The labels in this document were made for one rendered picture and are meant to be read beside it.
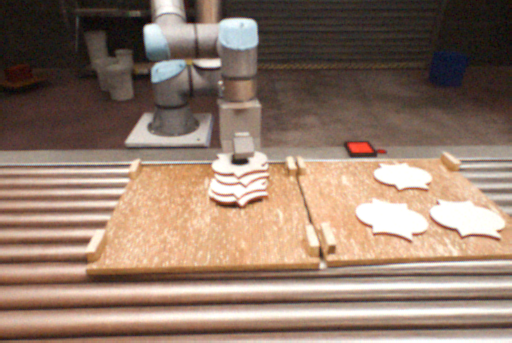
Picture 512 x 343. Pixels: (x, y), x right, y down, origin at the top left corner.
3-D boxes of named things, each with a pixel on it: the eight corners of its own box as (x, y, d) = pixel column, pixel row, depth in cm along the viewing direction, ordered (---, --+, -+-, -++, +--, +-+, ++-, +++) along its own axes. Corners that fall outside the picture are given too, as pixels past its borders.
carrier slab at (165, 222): (137, 171, 92) (136, 165, 91) (291, 168, 93) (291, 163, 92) (86, 275, 61) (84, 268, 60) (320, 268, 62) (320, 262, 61)
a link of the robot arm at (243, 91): (260, 80, 70) (219, 82, 69) (259, 102, 72) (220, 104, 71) (253, 71, 76) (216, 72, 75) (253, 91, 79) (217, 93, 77)
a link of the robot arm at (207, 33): (193, 20, 80) (198, 27, 71) (240, 19, 83) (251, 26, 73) (194, 54, 84) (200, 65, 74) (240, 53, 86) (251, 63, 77)
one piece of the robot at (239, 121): (220, 99, 66) (223, 173, 73) (266, 97, 67) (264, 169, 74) (215, 81, 76) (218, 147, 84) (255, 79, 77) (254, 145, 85)
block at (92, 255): (98, 240, 66) (95, 228, 65) (109, 240, 66) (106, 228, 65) (87, 263, 61) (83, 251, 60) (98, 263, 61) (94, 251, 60)
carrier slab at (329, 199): (293, 167, 93) (293, 162, 93) (442, 163, 95) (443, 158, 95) (326, 266, 62) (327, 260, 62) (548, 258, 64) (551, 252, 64)
